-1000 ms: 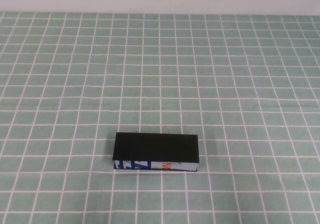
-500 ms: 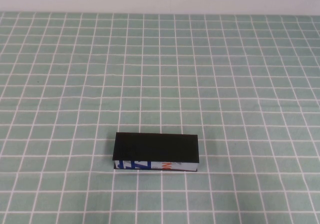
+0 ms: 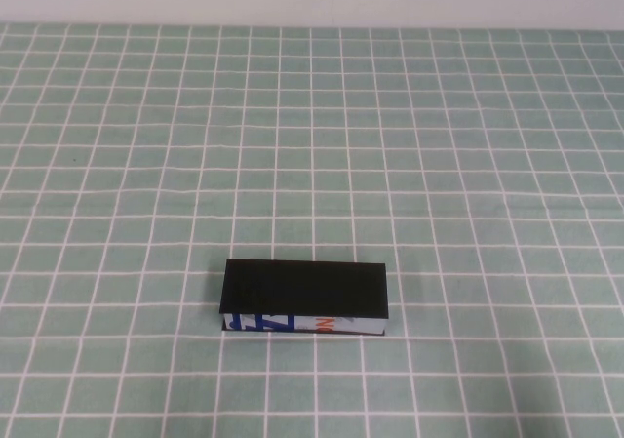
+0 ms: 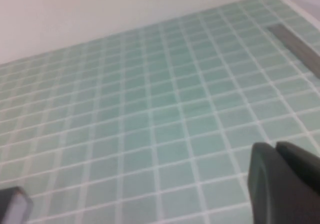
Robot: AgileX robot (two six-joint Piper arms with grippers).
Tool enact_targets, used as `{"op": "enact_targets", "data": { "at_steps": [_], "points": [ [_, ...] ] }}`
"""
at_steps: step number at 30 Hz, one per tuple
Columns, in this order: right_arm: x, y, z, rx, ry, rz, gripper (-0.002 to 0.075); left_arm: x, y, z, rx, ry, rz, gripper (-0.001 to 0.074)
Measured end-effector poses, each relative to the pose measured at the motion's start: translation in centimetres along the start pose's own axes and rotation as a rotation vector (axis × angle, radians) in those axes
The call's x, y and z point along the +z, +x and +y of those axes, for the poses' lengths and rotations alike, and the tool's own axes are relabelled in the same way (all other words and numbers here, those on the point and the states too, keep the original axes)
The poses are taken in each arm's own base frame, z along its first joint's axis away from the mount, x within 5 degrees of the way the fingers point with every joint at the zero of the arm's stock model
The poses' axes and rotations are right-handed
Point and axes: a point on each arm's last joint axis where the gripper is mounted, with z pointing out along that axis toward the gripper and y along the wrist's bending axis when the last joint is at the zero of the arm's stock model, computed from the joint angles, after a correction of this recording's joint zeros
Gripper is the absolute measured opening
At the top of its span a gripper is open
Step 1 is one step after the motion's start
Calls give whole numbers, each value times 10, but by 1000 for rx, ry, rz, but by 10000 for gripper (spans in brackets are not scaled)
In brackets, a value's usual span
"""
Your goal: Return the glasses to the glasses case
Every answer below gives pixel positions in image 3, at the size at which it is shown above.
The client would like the green white checked tablecloth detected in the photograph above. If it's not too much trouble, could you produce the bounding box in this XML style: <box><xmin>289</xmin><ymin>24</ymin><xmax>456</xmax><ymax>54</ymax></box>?
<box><xmin>0</xmin><ymin>20</ymin><xmax>624</xmax><ymax>438</ymax></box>

